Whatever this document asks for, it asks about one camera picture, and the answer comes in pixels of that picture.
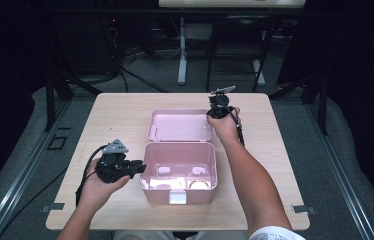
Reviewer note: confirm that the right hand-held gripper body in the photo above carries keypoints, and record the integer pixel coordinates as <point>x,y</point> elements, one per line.
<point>220,105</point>

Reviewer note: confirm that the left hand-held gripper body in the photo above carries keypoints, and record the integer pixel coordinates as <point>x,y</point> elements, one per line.
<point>111,165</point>

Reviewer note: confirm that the pink plastic storage box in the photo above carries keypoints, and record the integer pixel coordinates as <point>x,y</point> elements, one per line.
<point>178,156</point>

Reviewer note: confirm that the round gold tin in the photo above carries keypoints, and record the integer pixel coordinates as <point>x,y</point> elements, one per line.
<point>192,184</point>

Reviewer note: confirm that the person's right hand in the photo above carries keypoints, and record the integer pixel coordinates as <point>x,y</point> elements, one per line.
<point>225,128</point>

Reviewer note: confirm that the person's left hand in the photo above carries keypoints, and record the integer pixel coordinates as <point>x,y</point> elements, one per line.
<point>98,193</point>

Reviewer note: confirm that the black chair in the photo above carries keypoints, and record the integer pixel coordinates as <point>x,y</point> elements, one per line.
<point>238,36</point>

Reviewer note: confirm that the grey tape strip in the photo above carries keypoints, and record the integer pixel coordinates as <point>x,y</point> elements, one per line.
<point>53,207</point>
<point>303,209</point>

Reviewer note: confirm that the black metal stand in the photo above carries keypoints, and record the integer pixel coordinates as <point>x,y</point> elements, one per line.
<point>51,100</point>
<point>321,100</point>

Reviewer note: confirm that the white desk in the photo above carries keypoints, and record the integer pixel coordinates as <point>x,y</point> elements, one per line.
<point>228,3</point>

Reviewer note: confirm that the person's white sleeve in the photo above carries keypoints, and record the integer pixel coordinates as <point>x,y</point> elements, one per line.
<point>275,234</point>

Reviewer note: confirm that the black square floor frame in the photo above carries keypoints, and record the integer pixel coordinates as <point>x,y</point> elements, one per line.
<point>57,142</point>

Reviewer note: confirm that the aluminium floor rail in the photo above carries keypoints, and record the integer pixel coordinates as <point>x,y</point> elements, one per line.
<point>15,180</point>
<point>341,173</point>

